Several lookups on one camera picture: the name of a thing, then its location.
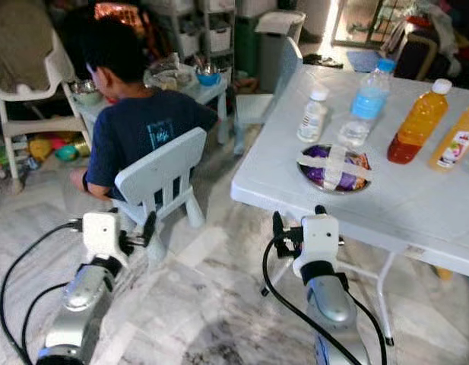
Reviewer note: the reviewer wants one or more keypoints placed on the grey bin with white lid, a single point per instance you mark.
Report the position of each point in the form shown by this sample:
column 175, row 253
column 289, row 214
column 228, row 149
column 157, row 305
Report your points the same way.
column 276, row 46

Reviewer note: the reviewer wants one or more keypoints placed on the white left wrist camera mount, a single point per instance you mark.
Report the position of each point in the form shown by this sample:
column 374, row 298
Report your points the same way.
column 101, row 234

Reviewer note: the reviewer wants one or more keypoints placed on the white plastic drawer shelf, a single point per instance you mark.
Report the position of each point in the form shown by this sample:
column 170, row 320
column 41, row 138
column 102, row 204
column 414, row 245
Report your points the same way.
column 215, row 34

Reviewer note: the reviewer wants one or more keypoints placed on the white baby high chair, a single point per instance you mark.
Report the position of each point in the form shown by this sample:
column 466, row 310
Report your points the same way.
column 29, row 76

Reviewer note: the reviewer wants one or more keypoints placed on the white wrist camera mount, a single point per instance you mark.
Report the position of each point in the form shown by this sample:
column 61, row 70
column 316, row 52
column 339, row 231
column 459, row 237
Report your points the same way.
column 319, row 239
column 101, row 234

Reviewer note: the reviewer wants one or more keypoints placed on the green bowl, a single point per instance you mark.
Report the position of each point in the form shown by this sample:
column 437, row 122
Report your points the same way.
column 87, row 93

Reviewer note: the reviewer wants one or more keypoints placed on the orange juice bottle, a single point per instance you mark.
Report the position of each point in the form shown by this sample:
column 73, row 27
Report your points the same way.
column 416, row 125

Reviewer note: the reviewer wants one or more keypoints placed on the dark chair with clothes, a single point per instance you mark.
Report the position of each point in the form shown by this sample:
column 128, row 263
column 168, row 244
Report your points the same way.
column 428, row 49

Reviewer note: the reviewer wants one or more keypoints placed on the yellow juice bottle with label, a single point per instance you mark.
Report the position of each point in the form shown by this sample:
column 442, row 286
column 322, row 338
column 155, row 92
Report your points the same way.
column 454, row 141

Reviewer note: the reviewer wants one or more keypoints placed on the clear food container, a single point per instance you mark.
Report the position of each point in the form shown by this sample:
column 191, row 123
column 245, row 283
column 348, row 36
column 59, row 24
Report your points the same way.
column 173, row 78

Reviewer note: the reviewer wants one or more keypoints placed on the taped purple snack packet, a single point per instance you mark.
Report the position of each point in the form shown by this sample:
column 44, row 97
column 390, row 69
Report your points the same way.
column 318, row 161

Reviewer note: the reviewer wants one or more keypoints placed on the boy in navy shirt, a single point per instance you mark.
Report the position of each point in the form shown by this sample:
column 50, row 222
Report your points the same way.
column 139, row 129

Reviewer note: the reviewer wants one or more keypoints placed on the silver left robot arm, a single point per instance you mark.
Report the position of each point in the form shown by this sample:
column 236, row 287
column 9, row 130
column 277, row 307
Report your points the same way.
column 78, row 304

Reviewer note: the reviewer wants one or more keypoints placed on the blue bowl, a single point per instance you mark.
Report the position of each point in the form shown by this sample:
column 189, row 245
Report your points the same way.
column 207, row 76

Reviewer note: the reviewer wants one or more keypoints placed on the blue-label water bottle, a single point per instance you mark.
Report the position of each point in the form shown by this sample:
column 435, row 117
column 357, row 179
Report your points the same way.
column 369, row 99

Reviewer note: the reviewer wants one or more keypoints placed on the pale blue child chair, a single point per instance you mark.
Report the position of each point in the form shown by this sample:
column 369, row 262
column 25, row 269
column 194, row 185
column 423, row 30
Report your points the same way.
column 162, row 171
column 272, row 99

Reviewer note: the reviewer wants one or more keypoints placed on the white folding plastic table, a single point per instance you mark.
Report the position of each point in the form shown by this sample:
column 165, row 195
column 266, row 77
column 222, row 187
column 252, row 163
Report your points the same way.
column 401, row 205

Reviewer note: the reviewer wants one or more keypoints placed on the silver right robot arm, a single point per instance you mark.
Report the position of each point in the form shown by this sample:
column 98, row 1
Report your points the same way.
column 333, row 312

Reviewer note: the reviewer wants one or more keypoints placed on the small clear white-capped bottle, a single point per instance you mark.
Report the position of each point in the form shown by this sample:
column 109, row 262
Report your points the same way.
column 312, row 118

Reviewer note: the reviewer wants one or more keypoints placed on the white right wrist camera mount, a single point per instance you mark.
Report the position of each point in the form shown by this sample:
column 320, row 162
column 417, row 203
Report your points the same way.
column 319, row 239

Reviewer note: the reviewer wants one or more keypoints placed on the small pale children's table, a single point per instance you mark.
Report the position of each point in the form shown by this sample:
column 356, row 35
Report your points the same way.
column 207, row 93

